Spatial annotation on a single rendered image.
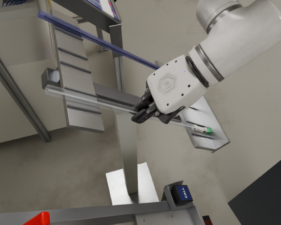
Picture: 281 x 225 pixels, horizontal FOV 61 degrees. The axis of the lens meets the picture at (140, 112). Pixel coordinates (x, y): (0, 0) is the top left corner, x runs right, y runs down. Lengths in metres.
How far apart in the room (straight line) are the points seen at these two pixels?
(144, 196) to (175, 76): 1.01
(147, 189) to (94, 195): 0.30
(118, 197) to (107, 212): 0.94
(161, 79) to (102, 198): 1.03
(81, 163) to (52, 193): 0.22
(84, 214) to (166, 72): 0.30
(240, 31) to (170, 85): 0.15
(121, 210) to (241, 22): 0.40
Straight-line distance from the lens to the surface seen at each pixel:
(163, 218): 0.58
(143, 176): 1.44
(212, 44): 0.46
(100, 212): 0.46
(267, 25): 0.46
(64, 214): 0.42
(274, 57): 2.27
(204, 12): 0.50
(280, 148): 1.75
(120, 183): 1.43
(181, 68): 0.48
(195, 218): 0.67
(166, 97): 0.47
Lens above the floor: 1.37
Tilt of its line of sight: 56 degrees down
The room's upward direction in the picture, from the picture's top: straight up
